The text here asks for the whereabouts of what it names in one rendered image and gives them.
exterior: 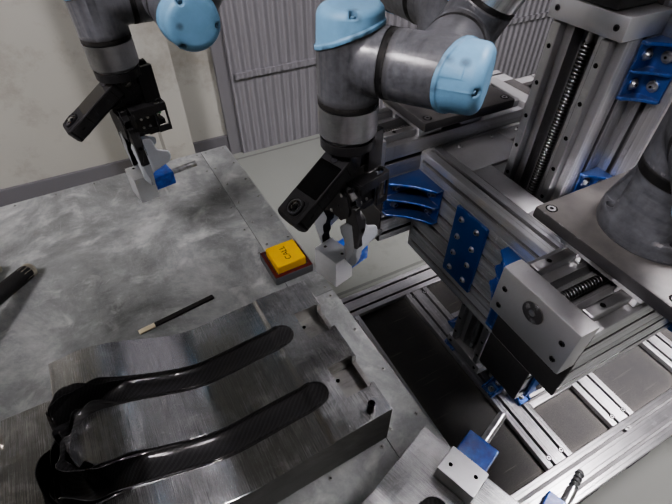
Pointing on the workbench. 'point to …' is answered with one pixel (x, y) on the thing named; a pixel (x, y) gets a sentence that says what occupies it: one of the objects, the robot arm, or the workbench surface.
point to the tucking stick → (175, 314)
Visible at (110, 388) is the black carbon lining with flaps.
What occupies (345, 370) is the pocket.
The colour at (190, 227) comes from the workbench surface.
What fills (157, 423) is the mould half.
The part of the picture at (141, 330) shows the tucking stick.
